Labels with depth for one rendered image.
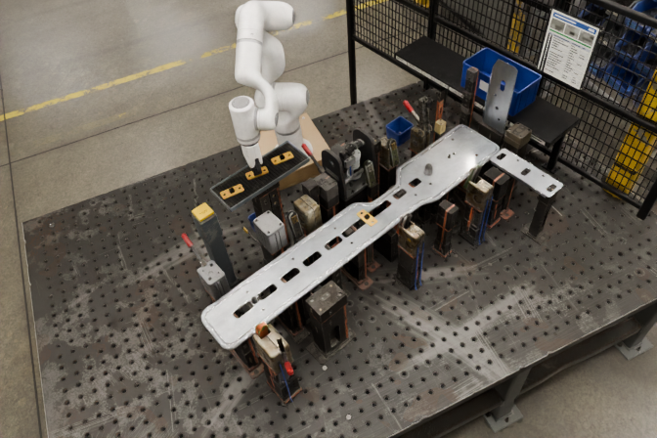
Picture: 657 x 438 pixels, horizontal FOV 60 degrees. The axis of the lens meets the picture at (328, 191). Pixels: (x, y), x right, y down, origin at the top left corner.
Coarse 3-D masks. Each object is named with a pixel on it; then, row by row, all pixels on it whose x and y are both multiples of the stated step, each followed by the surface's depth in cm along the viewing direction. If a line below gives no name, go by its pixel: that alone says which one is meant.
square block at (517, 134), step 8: (512, 128) 235; (520, 128) 235; (528, 128) 235; (504, 136) 237; (512, 136) 234; (520, 136) 232; (528, 136) 234; (504, 144) 240; (512, 144) 236; (520, 144) 233; (512, 152) 239; (520, 152) 239
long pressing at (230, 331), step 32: (416, 160) 235; (448, 160) 233; (480, 160) 232; (416, 192) 223; (448, 192) 224; (352, 224) 215; (384, 224) 214; (288, 256) 207; (352, 256) 206; (256, 288) 199; (288, 288) 198; (224, 320) 192; (256, 320) 191
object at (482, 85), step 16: (464, 64) 250; (480, 64) 261; (512, 64) 249; (464, 80) 256; (480, 80) 248; (528, 80) 247; (480, 96) 253; (512, 96) 238; (528, 96) 243; (512, 112) 243
